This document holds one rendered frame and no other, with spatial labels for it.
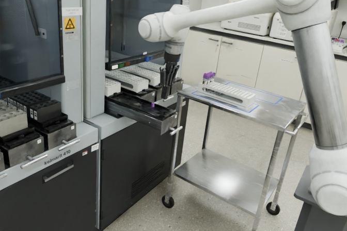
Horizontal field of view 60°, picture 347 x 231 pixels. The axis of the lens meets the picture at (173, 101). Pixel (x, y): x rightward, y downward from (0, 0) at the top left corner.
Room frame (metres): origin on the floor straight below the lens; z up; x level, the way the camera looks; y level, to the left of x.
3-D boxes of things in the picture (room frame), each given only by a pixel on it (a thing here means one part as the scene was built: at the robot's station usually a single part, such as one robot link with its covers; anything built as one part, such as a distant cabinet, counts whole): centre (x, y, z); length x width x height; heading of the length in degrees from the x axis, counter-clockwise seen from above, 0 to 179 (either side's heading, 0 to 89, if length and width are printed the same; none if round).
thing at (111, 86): (1.52, 0.43, 0.83); 0.30 x 0.10 x 0.06; 59
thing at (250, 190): (1.61, -0.39, 0.41); 0.67 x 0.46 x 0.82; 57
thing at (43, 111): (1.09, 0.50, 0.85); 0.12 x 0.02 x 0.06; 150
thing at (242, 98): (1.54, -0.28, 0.85); 0.30 x 0.10 x 0.06; 57
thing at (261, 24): (3.79, -0.84, 1.22); 0.62 x 0.56 x 0.64; 147
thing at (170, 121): (1.43, 0.28, 0.78); 0.73 x 0.14 x 0.09; 59
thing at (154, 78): (1.75, 0.22, 0.83); 0.30 x 0.10 x 0.06; 59
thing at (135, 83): (1.62, 0.30, 0.83); 0.30 x 0.10 x 0.06; 59
